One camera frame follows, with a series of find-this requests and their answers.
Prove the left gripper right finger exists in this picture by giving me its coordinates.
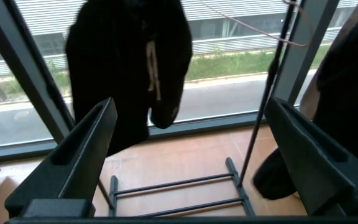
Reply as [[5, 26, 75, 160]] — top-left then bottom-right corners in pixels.
[[264, 95, 358, 218]]

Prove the window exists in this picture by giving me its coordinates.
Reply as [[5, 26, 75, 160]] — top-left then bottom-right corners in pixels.
[[0, 0, 358, 161]]

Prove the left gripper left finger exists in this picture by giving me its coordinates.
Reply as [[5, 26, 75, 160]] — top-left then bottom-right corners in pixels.
[[4, 96, 118, 218]]

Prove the black clothes rack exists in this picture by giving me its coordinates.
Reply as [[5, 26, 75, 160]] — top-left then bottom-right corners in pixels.
[[3, 0, 295, 218]]

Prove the black garment with pale cords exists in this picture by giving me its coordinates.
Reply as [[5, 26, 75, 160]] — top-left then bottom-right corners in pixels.
[[65, 0, 194, 157]]

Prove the pink clothes hanger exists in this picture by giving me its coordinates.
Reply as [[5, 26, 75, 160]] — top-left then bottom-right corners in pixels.
[[197, 0, 314, 49]]

